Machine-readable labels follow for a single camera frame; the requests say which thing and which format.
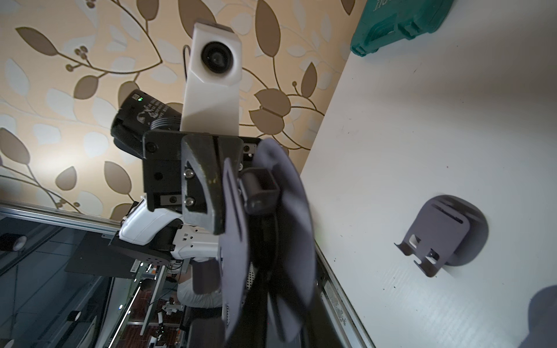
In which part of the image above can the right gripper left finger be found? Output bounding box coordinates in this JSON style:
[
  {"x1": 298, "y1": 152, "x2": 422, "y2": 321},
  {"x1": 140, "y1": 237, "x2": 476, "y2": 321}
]
[{"x1": 226, "y1": 278, "x2": 268, "y2": 348}]

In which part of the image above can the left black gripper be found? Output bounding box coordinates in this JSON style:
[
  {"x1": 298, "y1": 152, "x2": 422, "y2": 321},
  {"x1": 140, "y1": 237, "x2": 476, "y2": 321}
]
[{"x1": 143, "y1": 130, "x2": 261, "y2": 235}]

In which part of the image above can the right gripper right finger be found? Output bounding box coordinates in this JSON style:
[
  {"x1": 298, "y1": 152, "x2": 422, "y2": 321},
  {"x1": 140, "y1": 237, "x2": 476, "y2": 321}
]
[{"x1": 300, "y1": 287, "x2": 343, "y2": 348}]

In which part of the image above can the grey phone stand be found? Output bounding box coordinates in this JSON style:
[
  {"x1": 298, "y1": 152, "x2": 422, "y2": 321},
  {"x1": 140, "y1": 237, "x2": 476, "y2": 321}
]
[
  {"x1": 396, "y1": 195, "x2": 489, "y2": 278},
  {"x1": 519, "y1": 285, "x2": 556, "y2": 348},
  {"x1": 218, "y1": 139, "x2": 316, "y2": 347}
]

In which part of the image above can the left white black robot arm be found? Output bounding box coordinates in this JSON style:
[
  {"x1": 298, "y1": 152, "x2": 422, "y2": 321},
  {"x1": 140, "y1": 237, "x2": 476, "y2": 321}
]
[{"x1": 110, "y1": 89, "x2": 260, "y2": 266}]

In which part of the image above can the green plastic tool case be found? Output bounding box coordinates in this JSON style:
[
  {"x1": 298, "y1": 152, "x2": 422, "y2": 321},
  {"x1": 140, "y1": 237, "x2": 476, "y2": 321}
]
[{"x1": 350, "y1": 0, "x2": 453, "y2": 57}]

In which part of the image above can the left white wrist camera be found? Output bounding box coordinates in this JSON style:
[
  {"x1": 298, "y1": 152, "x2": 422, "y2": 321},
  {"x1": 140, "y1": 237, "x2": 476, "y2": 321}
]
[{"x1": 180, "y1": 22, "x2": 242, "y2": 136}]

